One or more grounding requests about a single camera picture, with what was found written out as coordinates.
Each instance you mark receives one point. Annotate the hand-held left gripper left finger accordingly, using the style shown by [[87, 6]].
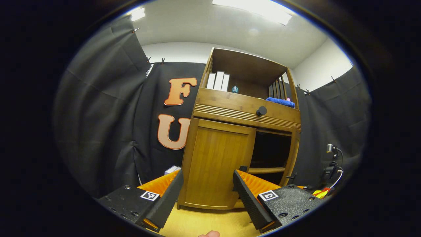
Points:
[[171, 194]]

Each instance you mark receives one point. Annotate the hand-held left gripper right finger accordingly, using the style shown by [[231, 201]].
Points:
[[246, 197]]

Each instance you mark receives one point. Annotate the wooden shoe cabinet door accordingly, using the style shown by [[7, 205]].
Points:
[[213, 164], [291, 154]]

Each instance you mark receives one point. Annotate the wooden double-door shoe cabinet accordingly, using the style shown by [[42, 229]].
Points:
[[250, 65]]

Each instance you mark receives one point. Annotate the small white box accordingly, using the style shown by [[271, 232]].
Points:
[[172, 170]]

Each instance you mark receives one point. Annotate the yellow and red item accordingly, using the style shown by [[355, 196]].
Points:
[[320, 192]]

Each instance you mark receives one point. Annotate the wooden drawer with black knob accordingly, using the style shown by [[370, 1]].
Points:
[[230, 103]]

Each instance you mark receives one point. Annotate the blue folded towel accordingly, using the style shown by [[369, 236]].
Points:
[[279, 102]]

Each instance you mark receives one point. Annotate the white book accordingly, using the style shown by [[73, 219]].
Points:
[[218, 81], [210, 81], [225, 83]]

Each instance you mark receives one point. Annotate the ceiling light panel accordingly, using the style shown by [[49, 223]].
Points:
[[138, 14]]

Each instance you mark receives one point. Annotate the black camera stand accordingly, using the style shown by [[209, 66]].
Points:
[[330, 171]]

